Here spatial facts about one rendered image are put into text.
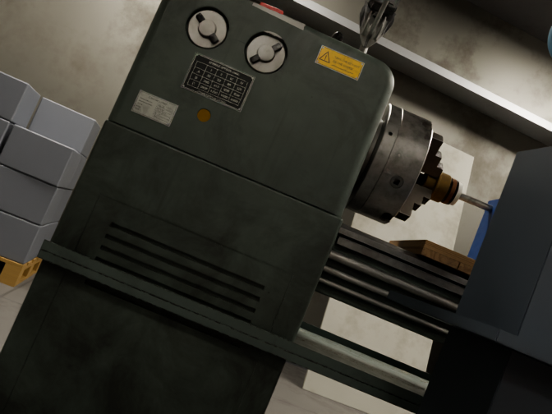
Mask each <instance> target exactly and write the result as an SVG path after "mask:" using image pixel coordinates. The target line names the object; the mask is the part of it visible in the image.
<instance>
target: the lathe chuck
mask: <svg viewBox="0 0 552 414"><path fill-rule="evenodd" d="M422 122H426V123H427V124H429V125H431V126H432V122H431V121H429V120H427V119H425V118H423V117H420V116H417V115H416V114H414V113H410V112H408V111H406V110H404V109H402V120H401V124H400V127H399V130H398V134H397V137H396V140H395V142H394V144H393V148H392V150H391V153H390V155H389V158H388V160H387V162H386V164H385V166H384V169H383V171H382V173H381V175H380V177H379V180H378V181H377V182H376V184H375V187H374V189H373V191H372V192H371V193H370V195H369V197H368V199H367V200H366V202H365V204H364V205H363V206H362V207H361V208H360V209H359V210H358V211H357V212H356V213H358V214H361V215H363V216H366V217H367V218H369V219H373V220H375V221H377V222H379V223H382V224H386V223H389V222H390V220H388V219H383V218H381V217H380V216H381V215H382V214H383V213H390V214H391V216H394V217H395V216H396V215H397V213H398V212H399V210H400V209H401V208H402V207H403V205H404V203H405V202H406V200H407V198H408V196H409V195H410V193H411V191H412V188H413V187H414V186H415V183H416V180H417V178H418V177H419V175H420V172H421V170H422V167H423V165H424V162H425V161H426V156H427V154H428V151H429V148H430V143H431V139H432V135H433V130H432V129H430V128H429V129H427V128H425V126H423V125H422ZM394 176H400V177H401V178H402V179H403V184H402V186H400V187H399V188H394V187H392V186H391V185H390V179H391V178H392V177H394Z"/></svg>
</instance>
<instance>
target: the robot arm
mask: <svg viewBox="0 0 552 414"><path fill-rule="evenodd" d="M383 1H384V0H370V1H369V2H367V1H365V5H364V6H363V8H362V9H361V12H360V40H361V45H362V47H363V48H364V47H365V48H369V47H370V46H372V45H373V44H375V43H376V42H377V41H378V40H379V39H380V38H381V37H382V36H383V35H384V34H385V33H386V32H387V31H388V30H389V29H390V28H391V26H392V25H393V23H394V17H395V16H396V13H395V12H396V10H397V9H398V5H399V3H400V1H401V0H389V3H388V5H387V7H386V8H385V10H384V13H383V15H382V16H381V18H380V20H379V23H378V25H377V26H376V28H375V31H374V33H373V35H372V36H371V38H370V39H368V41H367V35H368V33H369V28H370V26H372V24H373V22H374V20H375V18H376V16H377V14H378V12H379V10H380V8H381V6H382V3H383ZM366 41H367V43H366ZM547 44H548V49H549V53H550V56H551V57H552V26H551V28H550V32H549V35H548V42H547Z"/></svg>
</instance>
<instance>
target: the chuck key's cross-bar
mask: <svg viewBox="0 0 552 414"><path fill-rule="evenodd" d="M388 3H389V0H384V1H383V3H382V6H381V8H380V10H379V12H378V14H377V16H376V18H375V20H374V22H373V24H372V26H371V28H370V31H369V33H368V35H367V41H368V39H370V38H371V36H372V35H373V33H374V31H375V28H376V26H377V25H378V23H379V21H380V18H381V16H382V15H383V13H384V10H385V8H386V7H387V5H388ZM367 41H366V42H367Z"/></svg>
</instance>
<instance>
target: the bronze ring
mask: <svg viewBox="0 0 552 414"><path fill-rule="evenodd" d="M419 185H421V186H423V187H426V188H428V189H431V190H432V195H431V198H430V199H431V200H433V201H435V202H437V203H439V202H441V203H443V204H446V205H449V204H450V203H451V202H452V201H453V200H454V198H455V196H456V194H457V193H458V188H459V181H458V180H456V179H454V178H451V176H450V175H448V174H446V173H444V172H442V173H441V174H440V176H439V178H436V177H432V176H430V175H429V174H426V173H424V175H423V176H422V178H421V180H420V183H419Z"/></svg>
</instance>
